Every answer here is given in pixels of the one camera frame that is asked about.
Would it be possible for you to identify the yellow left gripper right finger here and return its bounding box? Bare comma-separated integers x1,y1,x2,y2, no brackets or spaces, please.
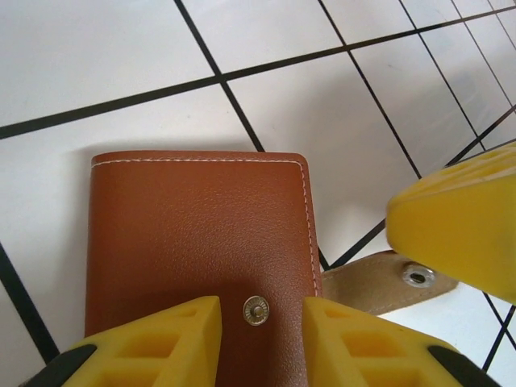
302,296,499,387

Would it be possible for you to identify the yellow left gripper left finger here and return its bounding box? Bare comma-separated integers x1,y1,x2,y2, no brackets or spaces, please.
23,295,223,387

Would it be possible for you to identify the brown leather card holder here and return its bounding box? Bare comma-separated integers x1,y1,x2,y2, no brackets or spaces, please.
84,151,460,387

